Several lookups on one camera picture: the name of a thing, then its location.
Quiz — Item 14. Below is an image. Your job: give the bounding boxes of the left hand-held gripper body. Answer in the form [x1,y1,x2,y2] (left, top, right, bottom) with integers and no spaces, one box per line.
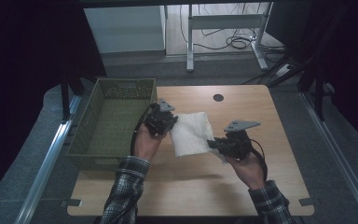
[144,98,175,137]

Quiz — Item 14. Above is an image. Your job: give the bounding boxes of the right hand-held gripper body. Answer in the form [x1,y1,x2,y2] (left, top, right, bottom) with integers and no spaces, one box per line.
[223,119,261,160]

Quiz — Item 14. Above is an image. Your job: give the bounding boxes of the white patterned cloth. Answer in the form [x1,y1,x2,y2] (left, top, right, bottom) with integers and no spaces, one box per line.
[169,111,227,163]

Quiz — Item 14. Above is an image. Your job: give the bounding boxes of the green woven basket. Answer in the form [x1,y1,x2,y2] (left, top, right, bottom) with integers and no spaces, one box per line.
[65,77,158,173]

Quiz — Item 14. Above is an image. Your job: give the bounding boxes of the person's left hand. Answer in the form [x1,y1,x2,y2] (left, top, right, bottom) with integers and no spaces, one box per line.
[133,124,164,161]

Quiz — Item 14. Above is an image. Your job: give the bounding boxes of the person's right hand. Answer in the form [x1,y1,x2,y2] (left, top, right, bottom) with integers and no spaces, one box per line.
[226,152,267,190]

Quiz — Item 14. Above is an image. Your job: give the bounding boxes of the white power strip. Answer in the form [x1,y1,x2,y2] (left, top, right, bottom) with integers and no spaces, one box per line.
[274,63,293,78]

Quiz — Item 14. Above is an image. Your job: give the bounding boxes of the black stand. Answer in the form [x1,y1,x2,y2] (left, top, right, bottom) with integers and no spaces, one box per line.
[60,71,85,122]
[267,52,327,122]

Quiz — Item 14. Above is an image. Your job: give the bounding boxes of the white cabinet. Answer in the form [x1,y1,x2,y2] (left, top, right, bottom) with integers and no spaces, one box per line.
[83,5,167,54]

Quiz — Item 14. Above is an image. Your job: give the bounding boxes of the dark curtain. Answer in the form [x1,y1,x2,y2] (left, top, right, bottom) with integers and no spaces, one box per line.
[267,0,358,153]
[0,0,106,206]

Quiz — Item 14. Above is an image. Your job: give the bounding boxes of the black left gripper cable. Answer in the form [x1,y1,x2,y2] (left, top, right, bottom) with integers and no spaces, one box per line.
[130,105,154,157]

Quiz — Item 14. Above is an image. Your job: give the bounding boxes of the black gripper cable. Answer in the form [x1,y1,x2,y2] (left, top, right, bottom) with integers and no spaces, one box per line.
[130,105,154,157]
[250,138,269,183]

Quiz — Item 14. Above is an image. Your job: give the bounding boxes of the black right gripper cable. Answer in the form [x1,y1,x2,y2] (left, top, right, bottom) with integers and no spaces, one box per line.
[250,138,269,183]

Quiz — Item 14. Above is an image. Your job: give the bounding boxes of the black floor cables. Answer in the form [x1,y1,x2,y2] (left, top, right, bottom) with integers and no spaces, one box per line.
[180,3,287,54]

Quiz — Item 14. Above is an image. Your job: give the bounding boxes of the aluminium rail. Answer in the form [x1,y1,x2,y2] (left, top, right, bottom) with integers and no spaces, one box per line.
[301,91,358,223]
[13,94,82,224]

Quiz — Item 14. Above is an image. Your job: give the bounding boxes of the white metal desk frame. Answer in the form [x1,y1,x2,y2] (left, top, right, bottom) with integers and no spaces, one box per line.
[186,3,273,73]

